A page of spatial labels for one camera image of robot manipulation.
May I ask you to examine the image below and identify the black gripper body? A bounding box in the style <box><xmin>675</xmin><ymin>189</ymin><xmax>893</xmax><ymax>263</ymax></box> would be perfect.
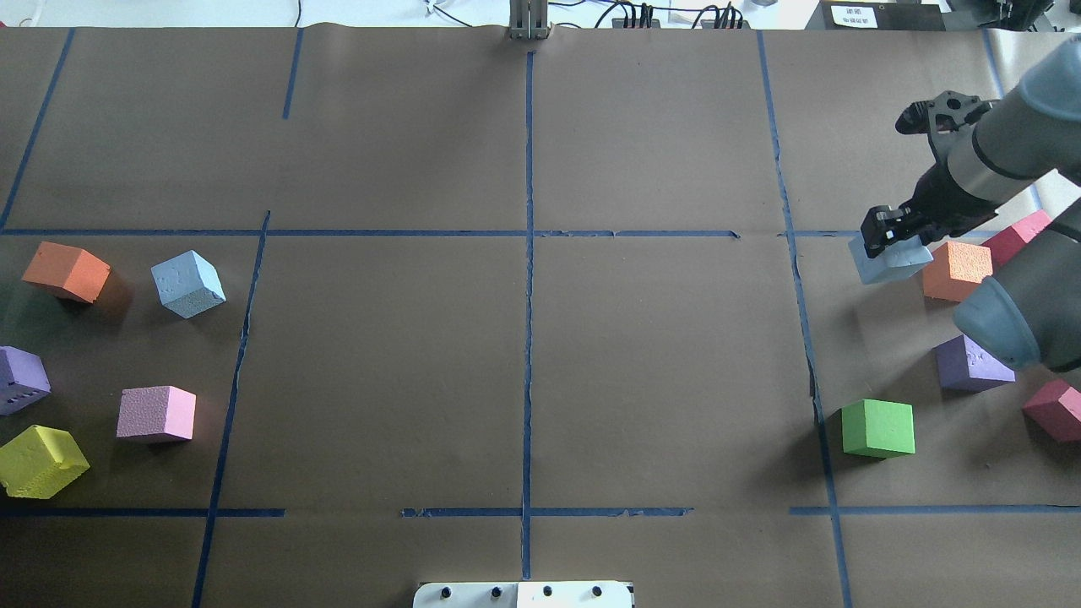
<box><xmin>860</xmin><ymin>166</ymin><xmax>1010</xmax><ymax>257</ymax></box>

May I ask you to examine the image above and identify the light blue foam block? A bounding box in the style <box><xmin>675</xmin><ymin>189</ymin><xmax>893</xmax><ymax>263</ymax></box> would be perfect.
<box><xmin>150</xmin><ymin>250</ymin><xmax>227</xmax><ymax>319</ymax></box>
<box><xmin>848</xmin><ymin>236</ymin><xmax>933</xmax><ymax>285</ymax></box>

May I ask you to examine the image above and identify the orange foam block right side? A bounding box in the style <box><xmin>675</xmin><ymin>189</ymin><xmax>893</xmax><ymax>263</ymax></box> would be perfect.
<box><xmin>921</xmin><ymin>242</ymin><xmax>993</xmax><ymax>303</ymax></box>

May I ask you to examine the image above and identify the orange foam block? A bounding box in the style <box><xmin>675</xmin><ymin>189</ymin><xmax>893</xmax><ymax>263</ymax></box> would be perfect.
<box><xmin>921</xmin><ymin>242</ymin><xmax>993</xmax><ymax>303</ymax></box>
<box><xmin>22</xmin><ymin>240</ymin><xmax>111</xmax><ymax>305</ymax></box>

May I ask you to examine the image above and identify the red foam block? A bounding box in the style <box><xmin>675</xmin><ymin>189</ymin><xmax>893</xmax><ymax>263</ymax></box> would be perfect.
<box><xmin>983</xmin><ymin>210</ymin><xmax>1051</xmax><ymax>269</ymax></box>

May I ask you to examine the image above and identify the purple foam block right side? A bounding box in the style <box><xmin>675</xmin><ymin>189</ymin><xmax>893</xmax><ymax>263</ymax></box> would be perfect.
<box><xmin>933</xmin><ymin>334</ymin><xmax>1016</xmax><ymax>393</ymax></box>

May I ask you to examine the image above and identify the purple foam block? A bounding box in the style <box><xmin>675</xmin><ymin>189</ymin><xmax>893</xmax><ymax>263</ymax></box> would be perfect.
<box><xmin>1</xmin><ymin>345</ymin><xmax>52</xmax><ymax>417</ymax></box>
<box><xmin>933</xmin><ymin>334</ymin><xmax>1016</xmax><ymax>393</ymax></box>

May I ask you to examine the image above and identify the green foam block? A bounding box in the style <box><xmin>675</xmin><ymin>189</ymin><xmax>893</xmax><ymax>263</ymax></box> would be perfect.
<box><xmin>840</xmin><ymin>398</ymin><xmax>916</xmax><ymax>459</ymax></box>

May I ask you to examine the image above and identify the dark pink foam block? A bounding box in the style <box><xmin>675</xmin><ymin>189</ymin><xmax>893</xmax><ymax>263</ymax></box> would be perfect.
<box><xmin>1022</xmin><ymin>378</ymin><xmax>1080</xmax><ymax>442</ymax></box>

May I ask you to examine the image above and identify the orange foam block left side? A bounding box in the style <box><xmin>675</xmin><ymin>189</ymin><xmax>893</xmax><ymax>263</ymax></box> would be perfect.
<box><xmin>22</xmin><ymin>240</ymin><xmax>111</xmax><ymax>305</ymax></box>

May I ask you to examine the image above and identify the purple foam block left side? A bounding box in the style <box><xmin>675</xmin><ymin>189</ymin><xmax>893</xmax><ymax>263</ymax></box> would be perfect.
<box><xmin>1</xmin><ymin>345</ymin><xmax>52</xmax><ymax>417</ymax></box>

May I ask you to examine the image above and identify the yellow foam block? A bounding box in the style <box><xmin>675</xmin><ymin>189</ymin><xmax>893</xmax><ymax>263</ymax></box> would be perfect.
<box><xmin>1</xmin><ymin>425</ymin><xmax>91</xmax><ymax>500</ymax></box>

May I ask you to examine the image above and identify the aluminium frame post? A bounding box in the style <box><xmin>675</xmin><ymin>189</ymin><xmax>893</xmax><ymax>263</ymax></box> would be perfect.
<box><xmin>508</xmin><ymin>0</ymin><xmax>551</xmax><ymax>40</ymax></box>

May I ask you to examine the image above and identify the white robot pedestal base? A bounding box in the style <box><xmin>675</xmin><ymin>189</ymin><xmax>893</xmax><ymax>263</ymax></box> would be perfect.
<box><xmin>412</xmin><ymin>580</ymin><xmax>636</xmax><ymax>607</ymax></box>

